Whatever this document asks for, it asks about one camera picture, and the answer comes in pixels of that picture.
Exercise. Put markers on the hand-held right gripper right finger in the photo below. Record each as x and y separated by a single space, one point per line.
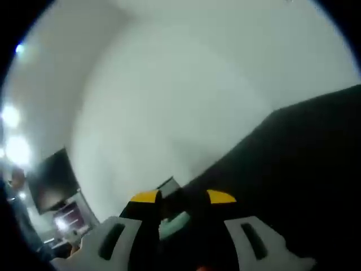
253 240

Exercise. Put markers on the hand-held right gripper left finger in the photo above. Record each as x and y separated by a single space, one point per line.
118 240

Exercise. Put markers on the light green dustpan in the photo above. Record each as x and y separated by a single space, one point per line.
174 224

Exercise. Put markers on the black tabletop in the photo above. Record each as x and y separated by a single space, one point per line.
296 169

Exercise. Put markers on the white TV cabinet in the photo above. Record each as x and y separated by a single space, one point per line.
72 220

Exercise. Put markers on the grey box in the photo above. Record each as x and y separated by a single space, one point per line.
168 187

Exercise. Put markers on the black wall-mounted television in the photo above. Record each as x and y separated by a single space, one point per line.
52 183

